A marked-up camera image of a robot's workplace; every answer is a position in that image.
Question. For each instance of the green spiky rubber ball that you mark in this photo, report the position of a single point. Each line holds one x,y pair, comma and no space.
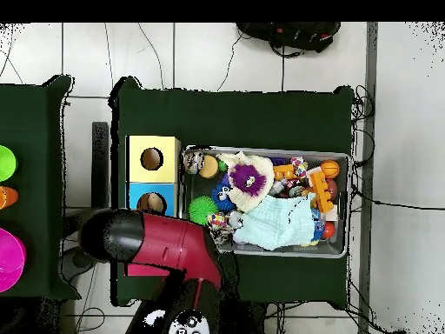
202,210

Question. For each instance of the mint green waffle cloth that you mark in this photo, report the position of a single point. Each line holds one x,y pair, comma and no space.
278,222

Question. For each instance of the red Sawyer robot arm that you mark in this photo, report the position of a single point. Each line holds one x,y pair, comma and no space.
167,240

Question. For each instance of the wooden box with three holes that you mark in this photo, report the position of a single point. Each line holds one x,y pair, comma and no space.
135,163

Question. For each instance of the blue spiky toy with eyes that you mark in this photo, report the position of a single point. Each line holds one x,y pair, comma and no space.
222,200

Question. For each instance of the purple spiky monster toy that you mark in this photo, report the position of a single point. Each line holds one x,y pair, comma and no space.
245,179

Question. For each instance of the cream knitted cloth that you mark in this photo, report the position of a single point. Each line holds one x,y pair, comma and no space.
243,203

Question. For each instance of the short orange building block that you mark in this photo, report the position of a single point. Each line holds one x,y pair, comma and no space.
283,172

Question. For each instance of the dark green table cloth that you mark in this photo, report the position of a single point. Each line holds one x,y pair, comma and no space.
27,121
226,118

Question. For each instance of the long orange building block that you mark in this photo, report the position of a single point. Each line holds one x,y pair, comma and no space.
321,193

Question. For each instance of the small orange basketball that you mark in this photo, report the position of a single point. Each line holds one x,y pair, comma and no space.
329,169

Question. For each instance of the black upright panel on stand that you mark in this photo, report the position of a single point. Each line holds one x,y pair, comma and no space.
100,156

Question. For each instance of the black backpack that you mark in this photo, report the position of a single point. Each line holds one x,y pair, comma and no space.
292,34

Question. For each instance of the orange plastic cone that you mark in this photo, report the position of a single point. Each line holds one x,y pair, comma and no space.
7,197

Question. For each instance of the green plastic cup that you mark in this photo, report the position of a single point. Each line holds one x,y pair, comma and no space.
6,163

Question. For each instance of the magenta plastic bowl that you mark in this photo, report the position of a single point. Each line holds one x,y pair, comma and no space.
10,261

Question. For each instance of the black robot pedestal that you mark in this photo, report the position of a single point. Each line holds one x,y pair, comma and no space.
247,320

